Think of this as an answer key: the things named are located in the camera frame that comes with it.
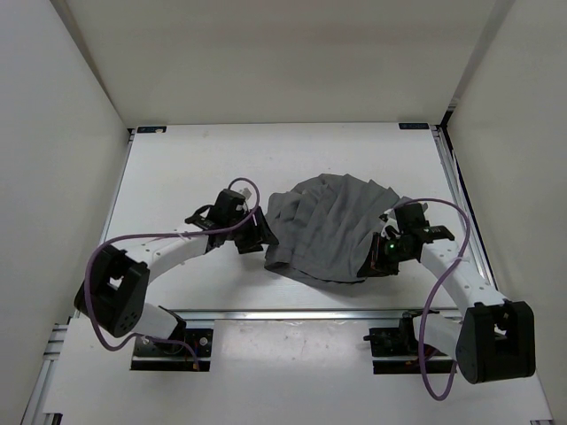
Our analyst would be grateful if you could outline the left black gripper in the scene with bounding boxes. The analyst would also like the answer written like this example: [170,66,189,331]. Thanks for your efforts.
[225,205,278,254]

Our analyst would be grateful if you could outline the white front cover board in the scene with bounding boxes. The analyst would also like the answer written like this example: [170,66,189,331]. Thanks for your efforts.
[44,319,551,424]

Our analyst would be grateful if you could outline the left blue corner label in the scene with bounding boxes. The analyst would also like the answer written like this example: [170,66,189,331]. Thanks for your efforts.
[136,126,167,134]

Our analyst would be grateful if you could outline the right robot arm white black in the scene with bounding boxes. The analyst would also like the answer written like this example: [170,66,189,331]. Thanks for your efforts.
[358,200,536,384]

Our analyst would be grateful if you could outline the grey pleated skirt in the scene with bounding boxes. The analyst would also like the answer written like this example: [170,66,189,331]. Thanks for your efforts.
[264,174,409,285]

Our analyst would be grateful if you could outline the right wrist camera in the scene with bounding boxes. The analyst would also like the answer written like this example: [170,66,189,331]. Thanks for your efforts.
[380,209,399,238]

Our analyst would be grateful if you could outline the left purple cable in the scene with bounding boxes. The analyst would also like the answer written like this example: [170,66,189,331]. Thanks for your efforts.
[86,177,261,372]

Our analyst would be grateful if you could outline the blue corner label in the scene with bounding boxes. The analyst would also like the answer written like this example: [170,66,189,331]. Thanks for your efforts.
[399,122,430,130]
[136,126,167,134]

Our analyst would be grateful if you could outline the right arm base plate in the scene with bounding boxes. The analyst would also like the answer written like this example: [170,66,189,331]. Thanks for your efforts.
[363,328,453,375]

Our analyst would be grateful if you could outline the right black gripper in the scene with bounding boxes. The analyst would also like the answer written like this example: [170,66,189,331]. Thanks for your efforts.
[357,232,414,278]

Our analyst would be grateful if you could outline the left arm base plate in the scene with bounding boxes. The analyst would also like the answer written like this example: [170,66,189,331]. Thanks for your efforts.
[130,325,214,372]

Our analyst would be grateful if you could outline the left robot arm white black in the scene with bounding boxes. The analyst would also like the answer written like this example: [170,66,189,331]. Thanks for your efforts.
[74,189,278,354]

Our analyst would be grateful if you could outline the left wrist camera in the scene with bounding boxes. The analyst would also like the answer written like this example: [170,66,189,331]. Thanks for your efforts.
[237,187,259,208]

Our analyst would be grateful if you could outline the right blue corner label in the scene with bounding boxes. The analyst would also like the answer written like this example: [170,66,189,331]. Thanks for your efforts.
[399,122,430,130]

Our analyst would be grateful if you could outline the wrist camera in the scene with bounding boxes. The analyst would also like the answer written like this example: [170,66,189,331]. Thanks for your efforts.
[380,209,399,238]
[237,187,259,208]

